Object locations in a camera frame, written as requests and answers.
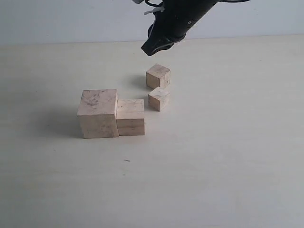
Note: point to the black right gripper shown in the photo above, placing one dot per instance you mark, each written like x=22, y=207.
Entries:
x=173, y=19

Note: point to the third largest wooden cube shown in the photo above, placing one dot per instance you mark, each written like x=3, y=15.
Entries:
x=158, y=76

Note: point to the second largest wooden cube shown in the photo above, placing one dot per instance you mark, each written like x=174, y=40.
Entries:
x=130, y=117

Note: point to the smallest wooden cube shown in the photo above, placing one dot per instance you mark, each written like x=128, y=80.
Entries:
x=158, y=98

